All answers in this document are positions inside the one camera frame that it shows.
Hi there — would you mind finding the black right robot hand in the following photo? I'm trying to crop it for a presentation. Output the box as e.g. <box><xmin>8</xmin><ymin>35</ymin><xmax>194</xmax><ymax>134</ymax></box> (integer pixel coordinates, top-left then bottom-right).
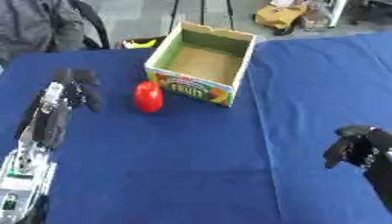
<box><xmin>321</xmin><ymin>125</ymin><xmax>392</xmax><ymax>214</ymax></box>

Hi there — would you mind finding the black bin with yellow item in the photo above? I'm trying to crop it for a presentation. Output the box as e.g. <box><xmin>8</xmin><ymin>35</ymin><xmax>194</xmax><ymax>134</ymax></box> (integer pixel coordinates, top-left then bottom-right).
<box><xmin>115</xmin><ymin>35</ymin><xmax>169</xmax><ymax>50</ymax></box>

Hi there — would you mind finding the black tripod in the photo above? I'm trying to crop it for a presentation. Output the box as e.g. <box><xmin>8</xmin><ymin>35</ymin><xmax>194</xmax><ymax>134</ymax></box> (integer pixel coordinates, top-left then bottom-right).
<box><xmin>166</xmin><ymin>0</ymin><xmax>238</xmax><ymax>33</ymax></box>

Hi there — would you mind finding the white furniture frame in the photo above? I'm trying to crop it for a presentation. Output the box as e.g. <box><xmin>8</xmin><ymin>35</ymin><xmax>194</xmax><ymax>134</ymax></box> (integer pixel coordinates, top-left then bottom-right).
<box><xmin>298</xmin><ymin>0</ymin><xmax>349</xmax><ymax>30</ymax></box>

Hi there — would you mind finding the person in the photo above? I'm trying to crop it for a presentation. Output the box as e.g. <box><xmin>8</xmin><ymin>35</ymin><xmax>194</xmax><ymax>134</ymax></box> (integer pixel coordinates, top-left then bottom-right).
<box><xmin>0</xmin><ymin>0</ymin><xmax>88</xmax><ymax>64</ymax></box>

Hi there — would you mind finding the yellow bag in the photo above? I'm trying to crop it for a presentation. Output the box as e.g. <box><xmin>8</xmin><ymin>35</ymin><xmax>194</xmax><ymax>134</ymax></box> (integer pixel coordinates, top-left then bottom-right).
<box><xmin>252</xmin><ymin>2</ymin><xmax>312</xmax><ymax>37</ymax></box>

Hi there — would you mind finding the open cardboard box green inside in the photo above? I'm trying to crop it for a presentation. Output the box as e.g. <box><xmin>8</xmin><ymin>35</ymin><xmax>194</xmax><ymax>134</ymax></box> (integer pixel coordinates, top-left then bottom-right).
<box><xmin>143</xmin><ymin>20</ymin><xmax>257</xmax><ymax>109</ymax></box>

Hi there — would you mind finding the red toy pepper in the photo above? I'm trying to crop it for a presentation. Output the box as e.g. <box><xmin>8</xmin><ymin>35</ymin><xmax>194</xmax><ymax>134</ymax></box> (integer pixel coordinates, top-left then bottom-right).
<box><xmin>133</xmin><ymin>80</ymin><xmax>165</xmax><ymax>114</ymax></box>

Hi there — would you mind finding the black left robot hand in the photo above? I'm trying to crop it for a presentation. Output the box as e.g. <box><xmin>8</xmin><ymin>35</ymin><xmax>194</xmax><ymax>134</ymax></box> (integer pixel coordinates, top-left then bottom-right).
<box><xmin>13</xmin><ymin>68</ymin><xmax>104</xmax><ymax>151</ymax></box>

